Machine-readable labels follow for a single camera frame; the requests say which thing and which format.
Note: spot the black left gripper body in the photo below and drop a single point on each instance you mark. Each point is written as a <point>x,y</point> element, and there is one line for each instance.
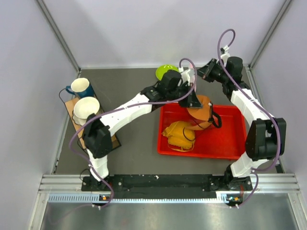
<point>182,89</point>

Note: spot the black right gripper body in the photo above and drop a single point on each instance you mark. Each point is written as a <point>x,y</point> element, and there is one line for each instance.
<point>218,74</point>

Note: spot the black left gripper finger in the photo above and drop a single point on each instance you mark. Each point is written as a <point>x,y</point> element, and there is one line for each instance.
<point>184,103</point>
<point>193,101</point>

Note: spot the orange smooth bra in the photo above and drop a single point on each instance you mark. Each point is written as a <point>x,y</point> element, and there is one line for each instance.
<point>205,116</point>

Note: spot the yellow lace bra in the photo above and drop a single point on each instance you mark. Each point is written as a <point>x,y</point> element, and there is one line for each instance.
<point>179,137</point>

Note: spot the white mesh laundry bag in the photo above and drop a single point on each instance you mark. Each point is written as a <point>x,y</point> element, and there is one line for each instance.
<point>192,76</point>

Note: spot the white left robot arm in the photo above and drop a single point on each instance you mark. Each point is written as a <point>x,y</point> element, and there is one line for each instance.
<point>99,129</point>

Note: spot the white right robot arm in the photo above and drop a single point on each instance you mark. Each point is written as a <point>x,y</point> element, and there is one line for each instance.
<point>266,136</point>

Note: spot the green plastic bowl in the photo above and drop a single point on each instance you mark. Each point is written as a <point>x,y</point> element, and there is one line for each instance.
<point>161,70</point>

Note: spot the red plastic tray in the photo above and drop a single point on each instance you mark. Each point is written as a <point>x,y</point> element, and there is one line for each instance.
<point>227,142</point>

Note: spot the white ceramic bowl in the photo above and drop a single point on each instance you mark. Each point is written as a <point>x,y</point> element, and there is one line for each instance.
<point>85,107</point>

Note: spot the blue mug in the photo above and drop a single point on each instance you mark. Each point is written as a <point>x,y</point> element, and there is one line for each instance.
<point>81,88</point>

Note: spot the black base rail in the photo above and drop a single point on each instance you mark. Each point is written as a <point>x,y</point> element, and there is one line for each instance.
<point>176,186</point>

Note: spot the wooden wire rack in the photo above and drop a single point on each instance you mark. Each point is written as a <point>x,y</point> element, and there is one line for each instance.
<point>69,107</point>

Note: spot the aluminium frame rail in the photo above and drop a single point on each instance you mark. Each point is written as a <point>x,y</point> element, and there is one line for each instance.
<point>83,189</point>

